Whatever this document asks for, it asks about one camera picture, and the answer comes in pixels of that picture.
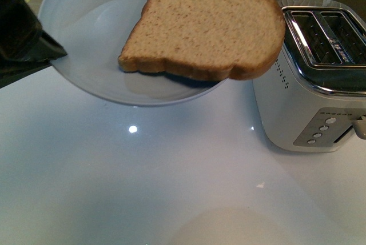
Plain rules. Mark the white chrome two-slot toaster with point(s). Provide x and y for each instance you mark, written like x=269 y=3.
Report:
x=313 y=97

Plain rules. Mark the white round plate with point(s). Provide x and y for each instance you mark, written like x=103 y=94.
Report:
x=93 y=33

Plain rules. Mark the slice of bread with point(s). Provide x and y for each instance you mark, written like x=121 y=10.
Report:
x=205 y=40

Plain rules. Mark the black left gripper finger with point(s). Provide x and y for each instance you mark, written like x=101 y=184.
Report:
x=23 y=38

